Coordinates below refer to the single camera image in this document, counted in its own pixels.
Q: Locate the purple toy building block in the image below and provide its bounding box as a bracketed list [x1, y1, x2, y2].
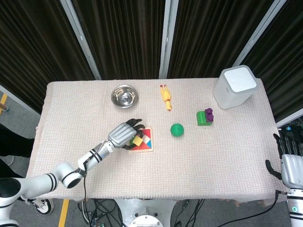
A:
[204, 108, 214, 123]

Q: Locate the green toy building block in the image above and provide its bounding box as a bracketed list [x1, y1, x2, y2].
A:
[196, 110, 214, 126]

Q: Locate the white cube-shaped container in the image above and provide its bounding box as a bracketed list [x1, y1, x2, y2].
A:
[213, 65, 258, 110]

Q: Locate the black and white sneaker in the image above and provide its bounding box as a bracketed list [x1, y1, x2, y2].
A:
[20, 196, 54, 216]

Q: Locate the black cable bundle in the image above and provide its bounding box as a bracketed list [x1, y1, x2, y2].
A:
[78, 198, 240, 227]

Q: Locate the wooden tangram puzzle tray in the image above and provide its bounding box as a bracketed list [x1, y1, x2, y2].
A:
[128, 127, 154, 153]

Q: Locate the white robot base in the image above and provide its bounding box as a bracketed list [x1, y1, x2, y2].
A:
[114, 198, 177, 227]

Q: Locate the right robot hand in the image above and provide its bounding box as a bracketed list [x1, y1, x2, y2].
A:
[265, 133, 303, 189]

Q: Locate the yellow rubber chicken toy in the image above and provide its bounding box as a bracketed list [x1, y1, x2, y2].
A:
[159, 84, 173, 112]

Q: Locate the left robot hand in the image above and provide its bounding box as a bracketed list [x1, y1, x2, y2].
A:
[107, 118, 146, 151]

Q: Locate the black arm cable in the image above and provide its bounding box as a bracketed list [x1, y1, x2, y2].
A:
[208, 190, 287, 227]

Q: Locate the stainless steel bowl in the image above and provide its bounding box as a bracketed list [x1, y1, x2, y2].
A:
[110, 85, 139, 109]

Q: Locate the green ball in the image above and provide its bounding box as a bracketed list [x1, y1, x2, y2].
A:
[170, 122, 185, 138]

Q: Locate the beige woven tablecloth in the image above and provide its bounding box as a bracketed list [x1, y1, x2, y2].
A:
[23, 77, 286, 202]

